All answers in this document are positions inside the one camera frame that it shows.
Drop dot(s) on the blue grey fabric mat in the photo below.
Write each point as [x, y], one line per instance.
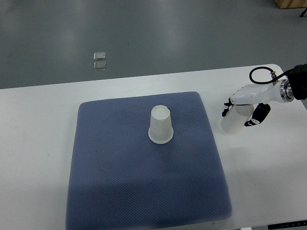
[120, 179]

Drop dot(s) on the black table control panel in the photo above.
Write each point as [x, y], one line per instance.
[294, 224]

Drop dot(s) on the black tripod leg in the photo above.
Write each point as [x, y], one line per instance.
[303, 13]

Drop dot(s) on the upper metal floor plate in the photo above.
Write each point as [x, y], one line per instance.
[99, 55]

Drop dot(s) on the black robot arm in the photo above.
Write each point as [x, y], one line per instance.
[297, 77]

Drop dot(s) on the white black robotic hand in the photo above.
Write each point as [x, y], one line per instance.
[261, 95]

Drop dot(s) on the white paper cup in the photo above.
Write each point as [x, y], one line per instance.
[160, 130]
[234, 121]

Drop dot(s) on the white paper cup on mat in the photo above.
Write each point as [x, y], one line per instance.
[160, 130]

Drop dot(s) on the wooden box corner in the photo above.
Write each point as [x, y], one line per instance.
[291, 4]

